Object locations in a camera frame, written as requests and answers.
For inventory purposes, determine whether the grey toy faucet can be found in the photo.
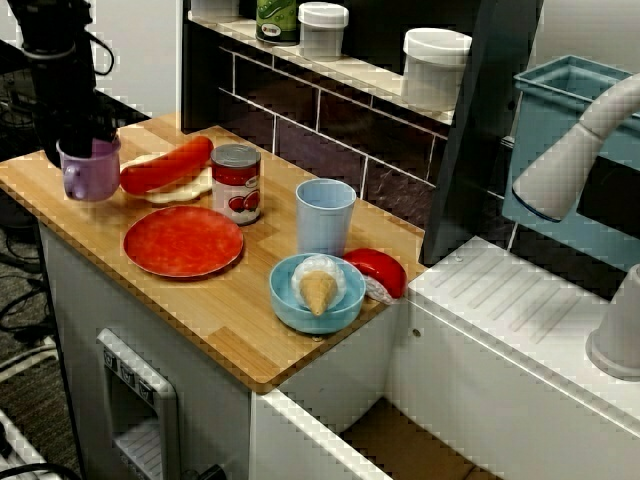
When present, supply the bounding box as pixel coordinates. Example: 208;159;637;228
512;72;640;384

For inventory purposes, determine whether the red round plate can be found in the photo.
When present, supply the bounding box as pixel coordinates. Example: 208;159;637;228
123;204;245;279

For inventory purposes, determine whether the black side panel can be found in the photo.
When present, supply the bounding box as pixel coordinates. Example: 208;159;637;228
180;0;196;134

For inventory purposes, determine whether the red toy sausage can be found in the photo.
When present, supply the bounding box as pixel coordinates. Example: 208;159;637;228
119;135;215;196

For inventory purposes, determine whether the light blue plastic tumbler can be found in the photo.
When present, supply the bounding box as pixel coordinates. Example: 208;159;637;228
294;178;358;259

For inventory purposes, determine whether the green labelled can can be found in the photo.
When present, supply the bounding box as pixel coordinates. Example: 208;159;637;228
255;0;301;46

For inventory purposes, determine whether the tomato print tin can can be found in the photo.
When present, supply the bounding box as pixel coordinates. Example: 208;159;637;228
210;143;263;226

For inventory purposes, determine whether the grey ice dispenser panel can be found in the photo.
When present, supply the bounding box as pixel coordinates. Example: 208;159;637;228
96;327;181;480

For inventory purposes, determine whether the large white lidded jar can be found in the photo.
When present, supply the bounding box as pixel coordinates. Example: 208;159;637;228
401;27;473;112

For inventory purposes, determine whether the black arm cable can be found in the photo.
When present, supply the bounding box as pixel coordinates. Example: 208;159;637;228
87;30;117;77

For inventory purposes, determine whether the white kitchen cabinet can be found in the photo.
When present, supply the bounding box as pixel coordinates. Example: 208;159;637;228
37;219;401;480

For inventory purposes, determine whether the toy ice cream cone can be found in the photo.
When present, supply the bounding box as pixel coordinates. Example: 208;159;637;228
291;253;346;318

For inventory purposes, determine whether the white toy sink unit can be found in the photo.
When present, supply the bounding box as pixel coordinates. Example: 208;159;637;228
249;234;640;480

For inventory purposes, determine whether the light blue bowl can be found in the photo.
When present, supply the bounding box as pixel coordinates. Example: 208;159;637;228
269;253;368;335

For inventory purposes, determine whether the purple plastic mug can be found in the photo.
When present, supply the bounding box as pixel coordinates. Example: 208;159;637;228
56;135;123;202

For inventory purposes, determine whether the small white lidded jar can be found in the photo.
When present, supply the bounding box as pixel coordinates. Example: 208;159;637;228
297;1;350;62

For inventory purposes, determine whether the dark vertical post panel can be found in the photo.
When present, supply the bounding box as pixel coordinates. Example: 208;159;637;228
418;0;545;267

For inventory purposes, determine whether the black computer tower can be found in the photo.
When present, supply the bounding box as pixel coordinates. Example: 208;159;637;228
0;52;151;164

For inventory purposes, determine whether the teal plastic bin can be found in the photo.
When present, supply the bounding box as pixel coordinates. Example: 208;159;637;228
501;54;640;274

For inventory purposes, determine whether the red and white toy sushi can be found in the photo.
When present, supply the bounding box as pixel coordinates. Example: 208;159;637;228
342;247;407;304

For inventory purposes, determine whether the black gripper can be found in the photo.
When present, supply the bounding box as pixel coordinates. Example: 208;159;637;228
28;53;121;169

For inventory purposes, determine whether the dark tiled backsplash with shelf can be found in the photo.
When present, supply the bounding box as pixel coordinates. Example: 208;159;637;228
187;0;519;251

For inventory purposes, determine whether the aluminium frame rail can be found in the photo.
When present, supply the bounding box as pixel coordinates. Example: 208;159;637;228
0;407;49;480

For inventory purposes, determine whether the black floor cable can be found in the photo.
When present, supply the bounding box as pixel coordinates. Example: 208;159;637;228
0;462;84;480

